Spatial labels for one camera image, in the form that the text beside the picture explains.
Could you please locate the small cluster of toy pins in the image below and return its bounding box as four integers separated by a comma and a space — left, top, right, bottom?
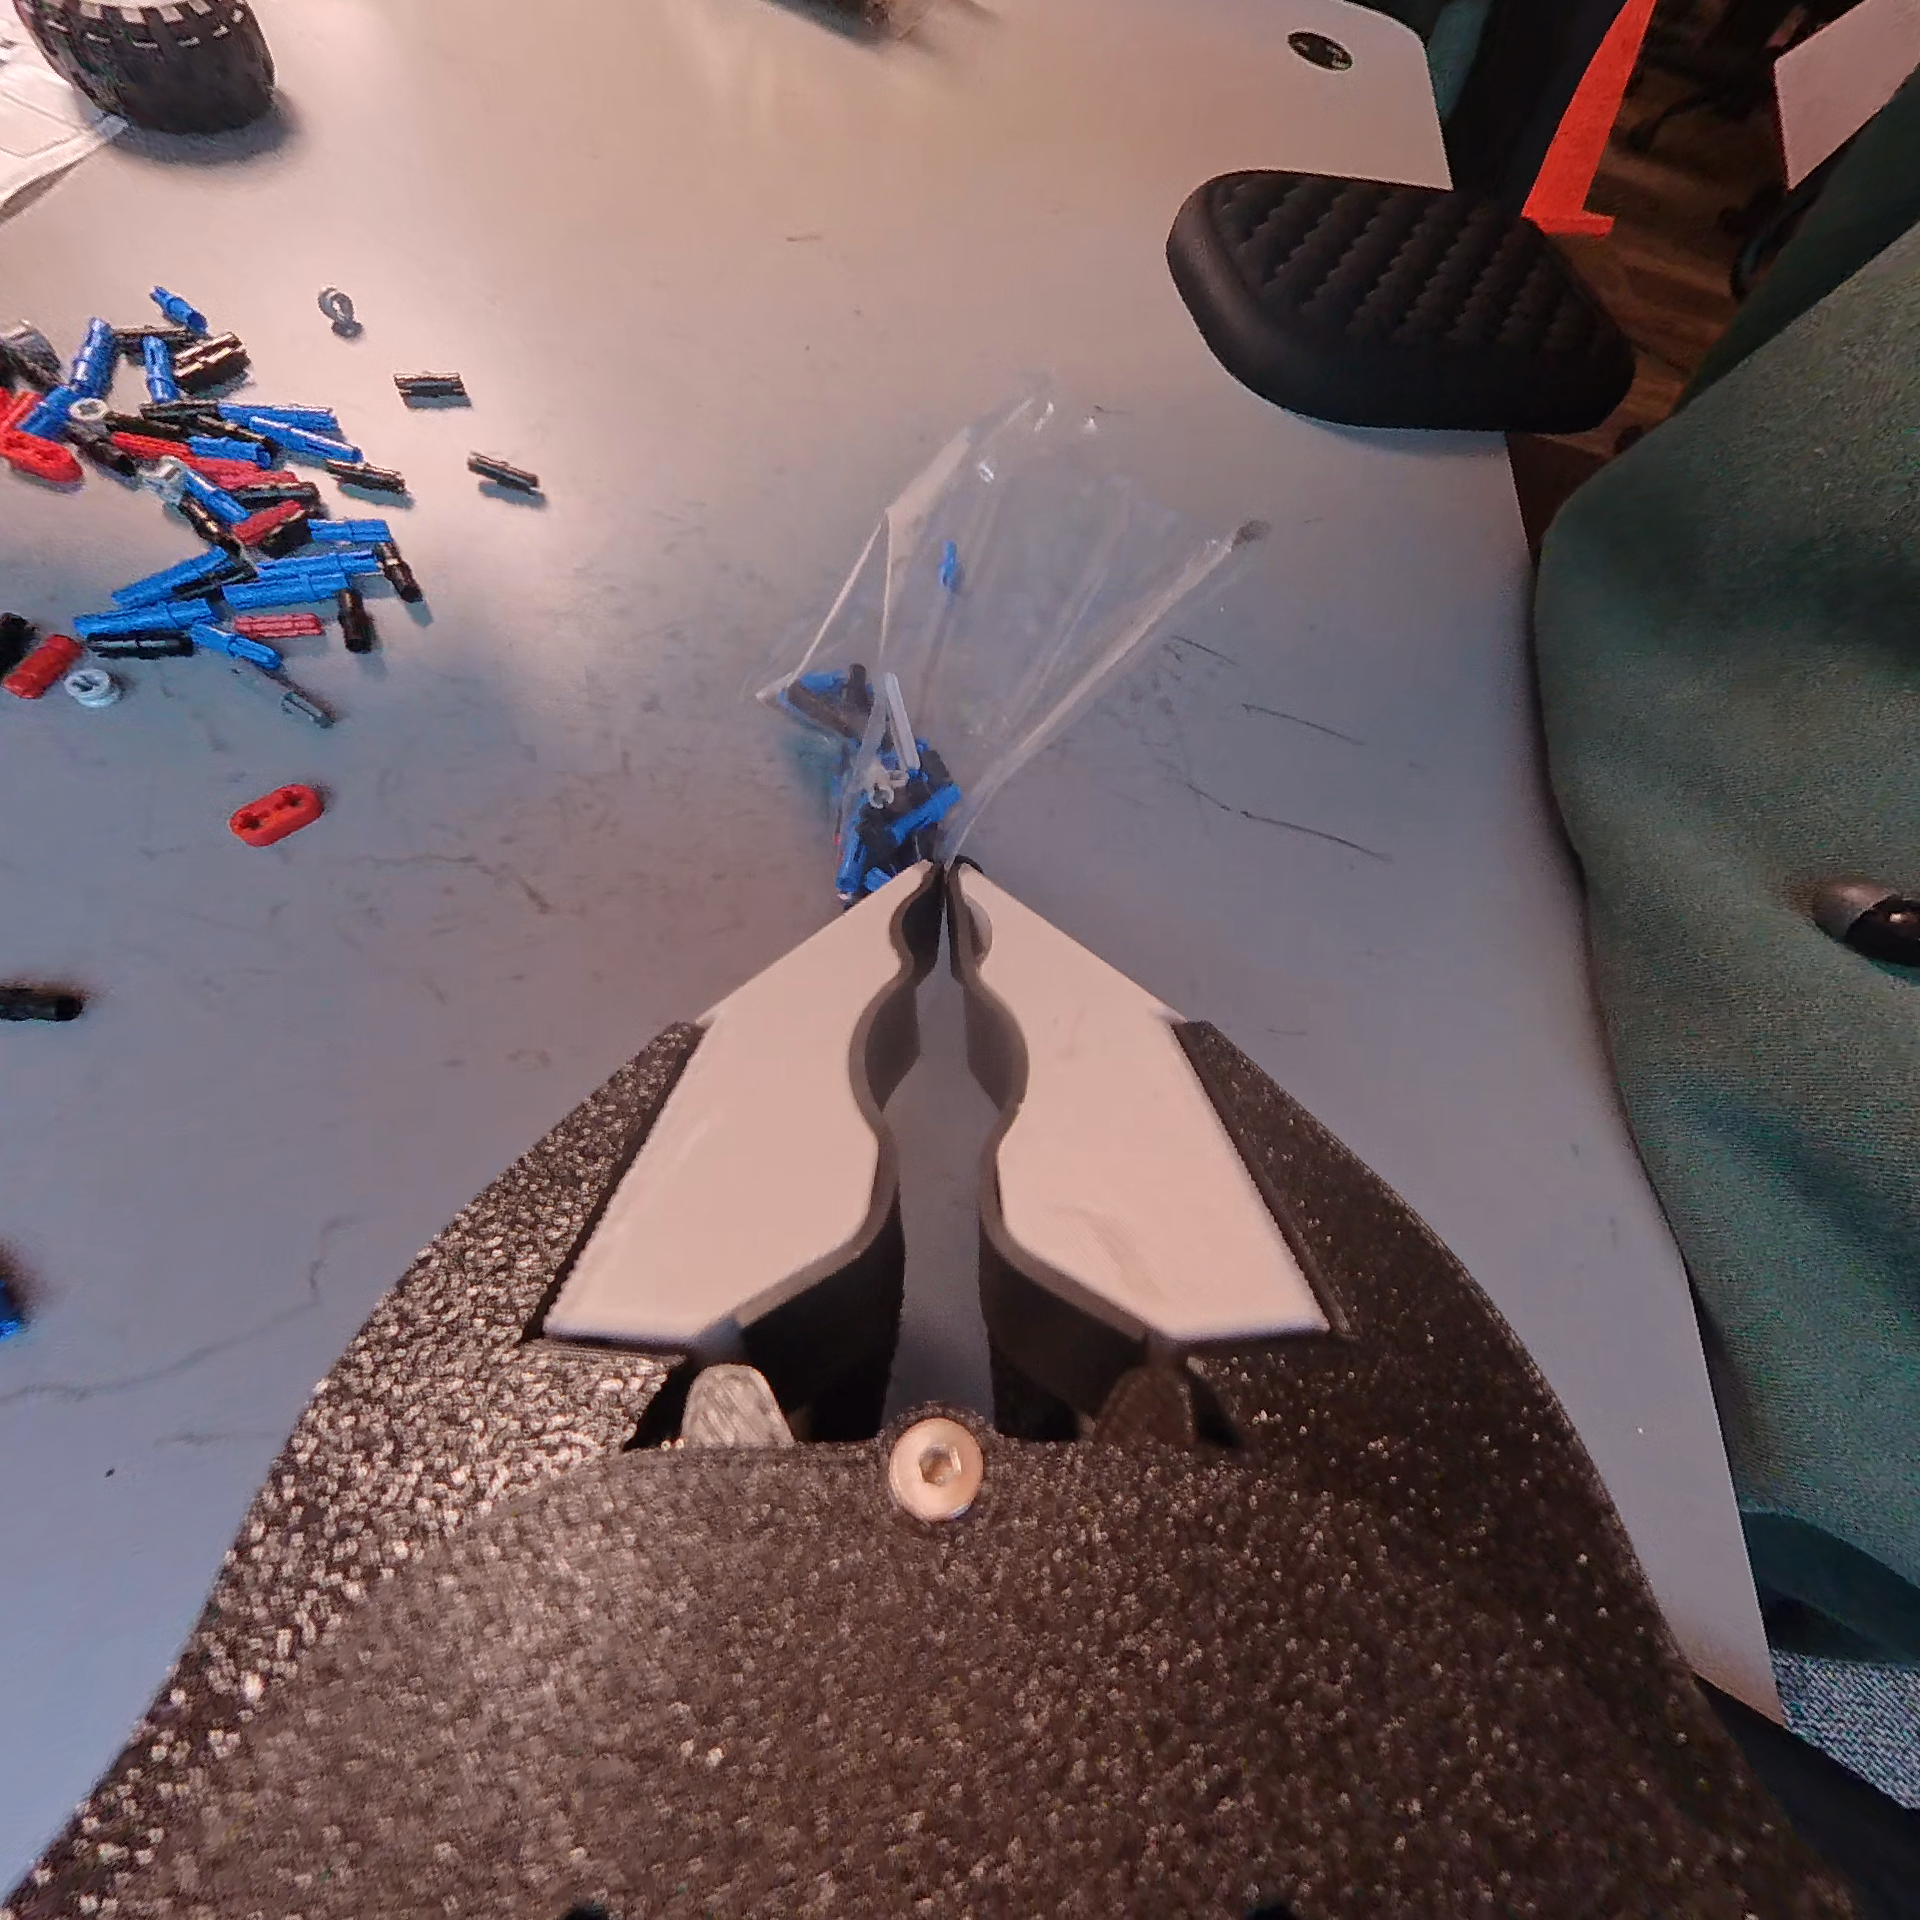
787, 535, 972, 903

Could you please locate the black toy tyre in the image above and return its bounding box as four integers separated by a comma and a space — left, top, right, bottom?
16, 0, 282, 137

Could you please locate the grey desk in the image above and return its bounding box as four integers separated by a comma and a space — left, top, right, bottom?
0, 0, 1802, 1920

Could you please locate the red bar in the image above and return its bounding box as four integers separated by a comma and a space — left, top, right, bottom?
1523, 0, 1663, 242

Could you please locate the clear plastic bag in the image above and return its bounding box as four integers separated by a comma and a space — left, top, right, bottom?
753, 383, 1269, 903

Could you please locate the large pile of toy pins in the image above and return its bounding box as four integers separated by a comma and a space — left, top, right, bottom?
0, 279, 559, 736

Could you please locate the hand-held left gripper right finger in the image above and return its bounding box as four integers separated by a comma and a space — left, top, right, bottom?
948, 864, 1331, 1346

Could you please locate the white sticker sheet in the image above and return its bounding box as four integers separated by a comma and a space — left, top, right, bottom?
0, 75, 99, 217

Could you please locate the black padded armrest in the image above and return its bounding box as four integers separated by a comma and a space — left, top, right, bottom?
1167, 170, 1641, 435

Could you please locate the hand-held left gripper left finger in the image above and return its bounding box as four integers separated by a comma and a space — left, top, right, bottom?
552, 871, 946, 1357

